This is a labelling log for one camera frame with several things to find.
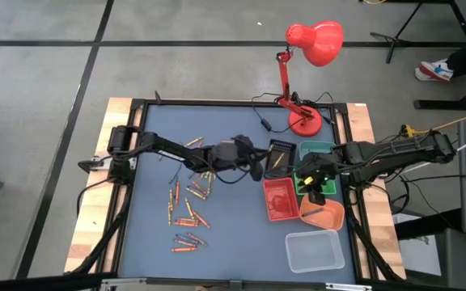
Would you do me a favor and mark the person's shoe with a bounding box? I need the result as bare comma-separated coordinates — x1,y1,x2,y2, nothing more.
414,58,455,83

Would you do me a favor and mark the teal plastic bin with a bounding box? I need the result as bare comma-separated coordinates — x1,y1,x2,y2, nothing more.
299,140,337,162

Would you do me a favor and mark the grey floor case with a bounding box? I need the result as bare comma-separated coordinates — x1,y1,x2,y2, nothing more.
392,209,466,291

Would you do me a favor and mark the wooden table side board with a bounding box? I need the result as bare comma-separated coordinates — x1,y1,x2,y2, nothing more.
63,96,145,274
344,102,407,280

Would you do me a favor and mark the orange plastic bin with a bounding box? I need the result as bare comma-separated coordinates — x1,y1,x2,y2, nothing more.
299,195,345,232

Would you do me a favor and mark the green mesh basket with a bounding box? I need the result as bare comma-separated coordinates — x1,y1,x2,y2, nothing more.
293,165,338,196

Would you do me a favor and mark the black tripod stand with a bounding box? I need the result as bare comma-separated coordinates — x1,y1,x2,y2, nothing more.
369,0,466,65

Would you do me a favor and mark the black frame upright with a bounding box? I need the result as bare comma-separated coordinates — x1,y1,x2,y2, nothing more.
0,272,117,291

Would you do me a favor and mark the blue crayon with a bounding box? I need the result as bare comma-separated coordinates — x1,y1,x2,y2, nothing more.
174,234,198,246
168,162,183,184

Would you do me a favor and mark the red desk lamp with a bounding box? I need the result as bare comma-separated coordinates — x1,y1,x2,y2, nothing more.
275,19,345,137

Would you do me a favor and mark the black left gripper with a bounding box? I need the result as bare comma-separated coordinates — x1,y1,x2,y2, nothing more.
232,134,277,183

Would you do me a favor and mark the yellow extension cable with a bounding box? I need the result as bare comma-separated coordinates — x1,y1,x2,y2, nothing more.
401,106,466,137

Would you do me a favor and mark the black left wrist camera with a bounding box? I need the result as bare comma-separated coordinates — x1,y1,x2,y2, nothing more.
215,141,239,170

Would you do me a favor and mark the black stand base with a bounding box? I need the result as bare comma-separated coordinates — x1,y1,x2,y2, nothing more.
413,76,466,112

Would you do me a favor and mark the clear plastic bin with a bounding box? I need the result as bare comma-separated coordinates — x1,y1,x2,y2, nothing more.
284,229,346,274

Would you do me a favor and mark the red mesh basket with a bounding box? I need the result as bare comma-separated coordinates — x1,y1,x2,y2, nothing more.
262,177,301,222

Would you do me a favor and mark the silver aluminium rail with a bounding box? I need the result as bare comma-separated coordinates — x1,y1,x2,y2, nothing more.
324,282,372,291
100,276,150,291

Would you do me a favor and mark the black lamp power cable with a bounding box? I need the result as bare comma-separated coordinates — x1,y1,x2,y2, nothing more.
251,91,335,134

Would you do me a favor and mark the black aluminium table frame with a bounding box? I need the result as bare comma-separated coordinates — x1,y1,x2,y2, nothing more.
97,98,379,290

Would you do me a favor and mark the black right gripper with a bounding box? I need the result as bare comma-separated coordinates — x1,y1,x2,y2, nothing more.
296,152,338,206

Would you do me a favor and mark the black mesh basket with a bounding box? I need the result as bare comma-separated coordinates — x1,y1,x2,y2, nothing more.
265,138,298,179

